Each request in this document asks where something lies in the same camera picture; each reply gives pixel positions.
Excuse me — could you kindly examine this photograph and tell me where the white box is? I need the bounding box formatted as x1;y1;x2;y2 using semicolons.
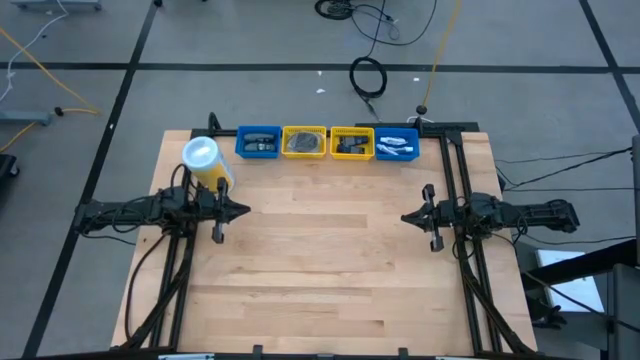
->
534;248;606;314

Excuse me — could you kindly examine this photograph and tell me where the black cable bundle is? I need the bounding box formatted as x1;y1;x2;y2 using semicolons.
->
313;0;355;21

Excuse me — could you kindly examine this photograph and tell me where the black desk bar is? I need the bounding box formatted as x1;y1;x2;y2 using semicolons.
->
519;238;640;289

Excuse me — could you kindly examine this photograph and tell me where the black coiled floor cable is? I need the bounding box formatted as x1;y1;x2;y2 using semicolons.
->
348;55;389;121

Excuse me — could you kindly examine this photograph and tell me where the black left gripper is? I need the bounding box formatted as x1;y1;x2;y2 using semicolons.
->
197;178;252;245

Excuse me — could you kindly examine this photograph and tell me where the yellow white wipes canister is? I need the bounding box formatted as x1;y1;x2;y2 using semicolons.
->
181;135;236;194

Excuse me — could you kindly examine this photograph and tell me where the black caster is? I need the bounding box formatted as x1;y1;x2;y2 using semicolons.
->
0;153;21;180

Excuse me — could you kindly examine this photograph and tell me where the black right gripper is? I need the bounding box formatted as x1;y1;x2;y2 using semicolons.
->
400;183;457;253

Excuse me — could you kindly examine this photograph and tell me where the yellow hanging cable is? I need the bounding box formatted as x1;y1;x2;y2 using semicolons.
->
421;0;464;109

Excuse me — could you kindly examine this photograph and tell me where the yellow floor cable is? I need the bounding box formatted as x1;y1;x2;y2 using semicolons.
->
0;27;100;153

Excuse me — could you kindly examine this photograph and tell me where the grey cabinet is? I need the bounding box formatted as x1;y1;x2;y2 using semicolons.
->
607;263;640;360

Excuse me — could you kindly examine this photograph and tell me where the blue plastic basket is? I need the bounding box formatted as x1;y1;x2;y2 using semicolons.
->
374;127;421;163
235;125;282;160

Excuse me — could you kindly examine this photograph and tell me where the grey furniture base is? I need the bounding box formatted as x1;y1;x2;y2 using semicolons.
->
9;0;104;12
0;109;52;127

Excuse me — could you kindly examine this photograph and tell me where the yellow plastic basket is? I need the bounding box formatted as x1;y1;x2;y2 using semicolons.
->
329;126;376;162
282;125;329;160

